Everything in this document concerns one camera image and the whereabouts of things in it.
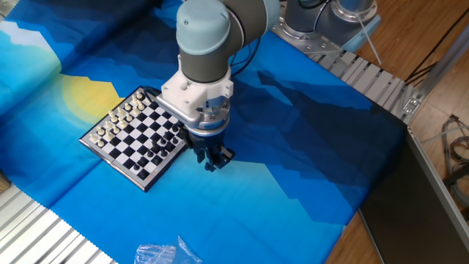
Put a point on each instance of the dark panel with aluminium edge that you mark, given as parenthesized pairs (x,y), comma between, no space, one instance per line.
(403,220)

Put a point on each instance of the black chess pawn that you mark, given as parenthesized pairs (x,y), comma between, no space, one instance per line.
(162,141)
(149,154)
(155,148)
(136,167)
(175,128)
(168,135)
(143,161)

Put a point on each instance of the white chess rook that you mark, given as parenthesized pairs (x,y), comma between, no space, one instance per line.
(139,95)
(92,137)

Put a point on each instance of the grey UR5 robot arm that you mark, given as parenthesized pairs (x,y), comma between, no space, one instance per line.
(205,29)

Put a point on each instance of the white chess bishop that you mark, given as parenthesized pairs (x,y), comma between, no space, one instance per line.
(127,106)
(107,124)

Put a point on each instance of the black chess bishop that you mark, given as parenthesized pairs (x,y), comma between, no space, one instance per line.
(176,140)
(157,161)

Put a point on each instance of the aluminium frame beam with bracket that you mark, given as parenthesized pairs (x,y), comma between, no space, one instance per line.
(445,62)

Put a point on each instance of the blue landscape print cloth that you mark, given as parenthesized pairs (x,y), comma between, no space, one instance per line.
(256,183)

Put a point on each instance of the black and white chessboard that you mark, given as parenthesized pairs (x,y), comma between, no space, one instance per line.
(129,140)

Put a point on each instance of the black chess rook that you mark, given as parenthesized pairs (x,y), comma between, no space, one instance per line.
(143,175)

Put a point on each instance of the white wrist mounting bracket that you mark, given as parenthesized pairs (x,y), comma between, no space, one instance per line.
(190,93)

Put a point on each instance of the white zip tie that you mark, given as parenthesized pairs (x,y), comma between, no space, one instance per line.
(370,42)

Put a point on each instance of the clear plastic zip bag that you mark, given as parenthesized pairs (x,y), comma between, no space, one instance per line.
(161,254)

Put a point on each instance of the white chess queen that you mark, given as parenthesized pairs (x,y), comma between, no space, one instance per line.
(120,111)

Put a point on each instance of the black chess king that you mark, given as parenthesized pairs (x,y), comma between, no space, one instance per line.
(163,153)

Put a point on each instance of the white chess knight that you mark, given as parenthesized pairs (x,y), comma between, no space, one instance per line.
(134,100)
(99,130)

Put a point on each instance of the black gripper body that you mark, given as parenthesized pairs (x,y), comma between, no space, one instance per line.
(207,141)

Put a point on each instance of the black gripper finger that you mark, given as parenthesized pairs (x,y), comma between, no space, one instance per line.
(223,155)
(201,155)

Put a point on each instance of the white chess king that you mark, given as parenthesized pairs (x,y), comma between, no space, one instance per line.
(113,116)

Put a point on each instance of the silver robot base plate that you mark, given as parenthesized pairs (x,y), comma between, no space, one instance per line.
(300,40)

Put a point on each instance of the silver wrist flange coupling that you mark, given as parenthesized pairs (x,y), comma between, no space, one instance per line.
(210,117)

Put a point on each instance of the white chess pawn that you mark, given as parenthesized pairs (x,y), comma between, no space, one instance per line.
(141,106)
(146,100)
(129,117)
(124,124)
(100,143)
(135,111)
(116,130)
(109,136)

